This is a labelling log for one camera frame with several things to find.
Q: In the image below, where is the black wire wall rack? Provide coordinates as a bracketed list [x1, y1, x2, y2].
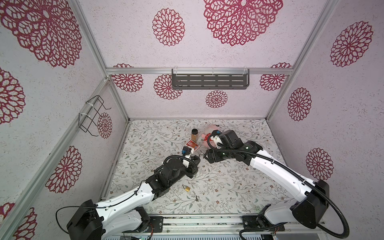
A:
[78, 95, 113, 139]

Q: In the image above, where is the red playing card box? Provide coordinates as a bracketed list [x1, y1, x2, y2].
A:
[186, 140, 200, 152]

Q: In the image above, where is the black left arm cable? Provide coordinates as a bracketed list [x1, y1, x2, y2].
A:
[55, 154, 199, 235]

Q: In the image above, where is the small brass padlock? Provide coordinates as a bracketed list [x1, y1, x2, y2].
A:
[182, 185, 191, 192]

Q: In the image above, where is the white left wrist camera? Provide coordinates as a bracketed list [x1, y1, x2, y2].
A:
[182, 146, 194, 168]

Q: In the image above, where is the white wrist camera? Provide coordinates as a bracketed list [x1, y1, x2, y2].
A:
[182, 146, 194, 168]
[208, 130, 223, 149]

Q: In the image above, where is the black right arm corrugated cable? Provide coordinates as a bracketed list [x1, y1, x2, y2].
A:
[206, 134, 350, 239]

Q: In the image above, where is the pink plush toy red dress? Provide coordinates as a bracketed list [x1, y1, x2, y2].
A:
[201, 125, 220, 142]

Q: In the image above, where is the dark grey wall shelf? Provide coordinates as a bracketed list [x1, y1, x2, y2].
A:
[171, 69, 250, 90]

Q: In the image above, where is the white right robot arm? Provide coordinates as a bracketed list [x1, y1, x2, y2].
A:
[205, 130, 330, 229]

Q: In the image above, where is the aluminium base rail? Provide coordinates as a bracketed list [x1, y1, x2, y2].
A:
[110, 214, 332, 240]

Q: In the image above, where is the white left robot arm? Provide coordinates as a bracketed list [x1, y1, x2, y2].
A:
[67, 155, 201, 240]

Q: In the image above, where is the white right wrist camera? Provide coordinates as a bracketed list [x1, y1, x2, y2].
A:
[208, 130, 223, 149]

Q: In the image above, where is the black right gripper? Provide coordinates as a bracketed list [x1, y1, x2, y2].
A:
[203, 146, 235, 163]

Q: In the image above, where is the amber spice jar black lid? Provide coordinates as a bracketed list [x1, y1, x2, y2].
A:
[191, 129, 199, 143]

